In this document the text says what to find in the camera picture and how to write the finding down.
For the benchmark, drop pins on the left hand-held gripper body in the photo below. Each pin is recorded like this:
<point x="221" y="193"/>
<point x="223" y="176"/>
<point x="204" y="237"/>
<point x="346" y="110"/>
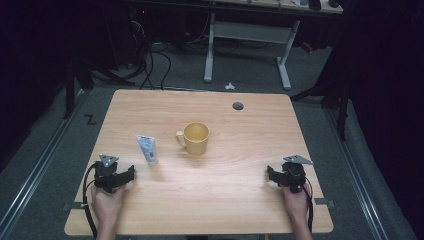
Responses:
<point x="106" y="173"/>

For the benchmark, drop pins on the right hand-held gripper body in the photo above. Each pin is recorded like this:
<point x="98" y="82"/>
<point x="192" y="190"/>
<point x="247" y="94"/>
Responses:
<point x="293" y="175"/>

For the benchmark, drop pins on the white and blue tube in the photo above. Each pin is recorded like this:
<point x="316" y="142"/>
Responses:
<point x="147" y="149"/>

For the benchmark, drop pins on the yellow mug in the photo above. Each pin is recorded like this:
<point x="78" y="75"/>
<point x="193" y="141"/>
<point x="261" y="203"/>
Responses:
<point x="196" y="141"/>

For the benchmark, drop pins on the person's right hand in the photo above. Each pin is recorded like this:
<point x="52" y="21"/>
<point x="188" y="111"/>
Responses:
<point x="296" y="203"/>

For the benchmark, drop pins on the person's left hand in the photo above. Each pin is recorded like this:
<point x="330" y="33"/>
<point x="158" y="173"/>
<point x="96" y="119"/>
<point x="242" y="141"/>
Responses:
<point x="107" y="204"/>

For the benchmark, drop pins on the grey tape strip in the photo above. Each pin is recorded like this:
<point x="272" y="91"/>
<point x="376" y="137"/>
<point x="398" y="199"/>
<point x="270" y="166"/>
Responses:
<point x="76" y="206"/>
<point x="324" y="202"/>

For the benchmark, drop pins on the black zigzag floor tape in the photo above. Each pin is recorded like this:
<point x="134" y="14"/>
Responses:
<point x="90" y="119"/>

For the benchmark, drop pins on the black metal stand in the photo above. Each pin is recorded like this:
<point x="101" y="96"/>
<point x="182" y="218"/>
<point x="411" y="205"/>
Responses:
<point x="70" y="90"/>
<point x="340" y="106"/>

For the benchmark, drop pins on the crumpled white paper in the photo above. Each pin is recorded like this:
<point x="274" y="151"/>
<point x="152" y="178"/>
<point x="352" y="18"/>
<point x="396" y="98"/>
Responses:
<point x="229" y="86"/>

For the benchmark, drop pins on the small red object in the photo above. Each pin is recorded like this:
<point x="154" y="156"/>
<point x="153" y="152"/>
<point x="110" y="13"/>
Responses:
<point x="307" y="47"/>

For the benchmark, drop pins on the metal floor rail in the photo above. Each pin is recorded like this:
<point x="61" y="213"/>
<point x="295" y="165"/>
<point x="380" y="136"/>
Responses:
<point x="36" y="170"/>
<point x="356" y="180"/>

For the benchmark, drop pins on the white metal desk frame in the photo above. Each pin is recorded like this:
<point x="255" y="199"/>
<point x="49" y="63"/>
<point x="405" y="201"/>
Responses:
<point x="246" y="32"/>

